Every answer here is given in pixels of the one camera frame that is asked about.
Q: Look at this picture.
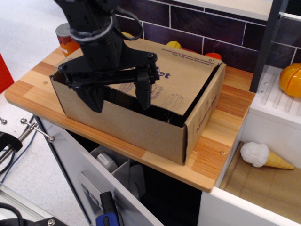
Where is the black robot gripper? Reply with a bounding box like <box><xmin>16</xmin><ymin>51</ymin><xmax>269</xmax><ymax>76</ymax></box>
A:
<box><xmin>58</xmin><ymin>16</ymin><xmax>159</xmax><ymax>113</ymax></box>

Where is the orange toy pumpkin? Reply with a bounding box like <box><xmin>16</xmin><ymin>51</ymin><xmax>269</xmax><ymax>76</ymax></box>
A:
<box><xmin>279</xmin><ymin>63</ymin><xmax>301</xmax><ymax>98</ymax></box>

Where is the red orange toy fruit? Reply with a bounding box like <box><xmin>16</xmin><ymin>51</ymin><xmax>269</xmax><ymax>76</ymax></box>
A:
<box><xmin>205</xmin><ymin>52</ymin><xmax>222</xmax><ymax>61</ymax></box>

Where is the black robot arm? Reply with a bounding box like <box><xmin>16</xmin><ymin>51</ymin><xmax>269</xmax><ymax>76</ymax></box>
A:
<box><xmin>57</xmin><ymin>0</ymin><xmax>159</xmax><ymax>113</ymax></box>

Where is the metal door handle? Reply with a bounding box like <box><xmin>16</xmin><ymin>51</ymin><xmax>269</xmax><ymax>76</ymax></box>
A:
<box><xmin>19</xmin><ymin>118</ymin><xmax>55</xmax><ymax>143</ymax></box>

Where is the grey storage bin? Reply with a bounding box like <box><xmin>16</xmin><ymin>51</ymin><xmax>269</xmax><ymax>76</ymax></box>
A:
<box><xmin>91</xmin><ymin>145</ymin><xmax>146</xmax><ymax>200</ymax></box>

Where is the yellow toy behind box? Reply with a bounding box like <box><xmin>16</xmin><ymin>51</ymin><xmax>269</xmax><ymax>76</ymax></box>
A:
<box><xmin>122</xmin><ymin>32</ymin><xmax>133</xmax><ymax>40</ymax></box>

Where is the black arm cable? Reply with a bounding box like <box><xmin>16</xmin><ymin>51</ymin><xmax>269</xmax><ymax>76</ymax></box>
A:
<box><xmin>112</xmin><ymin>6</ymin><xmax>144</xmax><ymax>41</ymax></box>

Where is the toy ice cream cone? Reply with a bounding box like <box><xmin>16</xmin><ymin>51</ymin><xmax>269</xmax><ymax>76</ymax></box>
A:
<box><xmin>240</xmin><ymin>142</ymin><xmax>295</xmax><ymax>170</ymax></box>

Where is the yellow toy fruit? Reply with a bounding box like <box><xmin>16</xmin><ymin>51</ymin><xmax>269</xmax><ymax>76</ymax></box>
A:
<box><xmin>166</xmin><ymin>41</ymin><xmax>182</xmax><ymax>49</ymax></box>

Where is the white cabinet door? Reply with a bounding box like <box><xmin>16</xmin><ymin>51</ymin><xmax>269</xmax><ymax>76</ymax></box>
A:
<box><xmin>40</xmin><ymin>119</ymin><xmax>162</xmax><ymax>226</ymax></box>

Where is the orange soup can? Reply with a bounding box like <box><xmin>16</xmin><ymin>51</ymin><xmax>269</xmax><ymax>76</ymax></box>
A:
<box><xmin>55</xmin><ymin>23</ymin><xmax>80</xmax><ymax>57</ymax></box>

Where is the brown cardboard box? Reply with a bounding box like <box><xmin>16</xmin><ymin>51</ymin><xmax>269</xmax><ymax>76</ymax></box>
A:
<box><xmin>50</xmin><ymin>39</ymin><xmax>226</xmax><ymax>165</ymax></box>

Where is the blue floor cable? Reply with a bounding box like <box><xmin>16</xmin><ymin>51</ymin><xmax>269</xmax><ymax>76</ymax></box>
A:
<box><xmin>0</xmin><ymin>130</ymin><xmax>38</xmax><ymax>184</ymax></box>

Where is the dark grey post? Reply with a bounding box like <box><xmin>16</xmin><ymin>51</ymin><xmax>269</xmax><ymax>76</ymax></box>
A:
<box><xmin>249</xmin><ymin>0</ymin><xmax>289</xmax><ymax>93</ymax></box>

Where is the white toy sink unit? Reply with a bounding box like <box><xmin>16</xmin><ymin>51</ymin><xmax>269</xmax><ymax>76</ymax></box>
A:
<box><xmin>198</xmin><ymin>66</ymin><xmax>301</xmax><ymax>226</ymax></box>

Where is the black metal clamp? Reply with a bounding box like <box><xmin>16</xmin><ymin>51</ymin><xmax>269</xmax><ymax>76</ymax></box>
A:
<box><xmin>0</xmin><ymin>117</ymin><xmax>36</xmax><ymax>175</ymax></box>

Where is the blue black tool handle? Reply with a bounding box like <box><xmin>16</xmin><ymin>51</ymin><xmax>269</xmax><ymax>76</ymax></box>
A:
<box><xmin>95</xmin><ymin>192</ymin><xmax>120</xmax><ymax>226</ymax></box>

